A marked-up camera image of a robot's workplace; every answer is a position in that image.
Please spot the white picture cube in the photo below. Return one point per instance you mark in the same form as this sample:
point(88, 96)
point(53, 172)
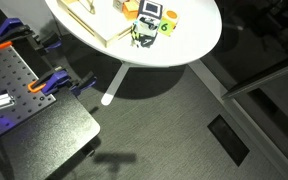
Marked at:
point(147, 27)

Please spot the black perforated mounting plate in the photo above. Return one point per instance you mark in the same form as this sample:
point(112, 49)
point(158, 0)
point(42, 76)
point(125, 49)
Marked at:
point(9, 71)

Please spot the yellow-green cube with number six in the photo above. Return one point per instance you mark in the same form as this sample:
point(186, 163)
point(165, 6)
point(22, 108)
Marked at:
point(166, 26)

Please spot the dark floor vent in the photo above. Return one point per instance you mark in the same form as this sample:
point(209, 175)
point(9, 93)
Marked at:
point(228, 140)

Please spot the small beige block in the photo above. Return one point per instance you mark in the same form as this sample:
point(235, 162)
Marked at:
point(118, 4)

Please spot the black cart platform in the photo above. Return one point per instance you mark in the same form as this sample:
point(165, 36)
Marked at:
point(50, 136)

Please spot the orange block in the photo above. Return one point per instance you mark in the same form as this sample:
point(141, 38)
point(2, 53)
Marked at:
point(130, 11)

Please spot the wooden tray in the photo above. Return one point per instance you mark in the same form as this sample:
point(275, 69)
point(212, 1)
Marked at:
point(104, 25)

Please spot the white table leg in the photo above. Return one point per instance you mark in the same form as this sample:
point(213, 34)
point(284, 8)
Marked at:
point(115, 81)

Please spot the purple clamp with orange tip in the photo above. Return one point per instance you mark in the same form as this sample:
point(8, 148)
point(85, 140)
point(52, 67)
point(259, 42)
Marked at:
point(12, 30)
point(55, 80)

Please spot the metal door frame rail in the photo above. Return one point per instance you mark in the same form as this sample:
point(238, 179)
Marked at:
point(264, 77)

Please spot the navy and white cube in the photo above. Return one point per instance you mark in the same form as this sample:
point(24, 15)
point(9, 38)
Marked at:
point(150, 9)

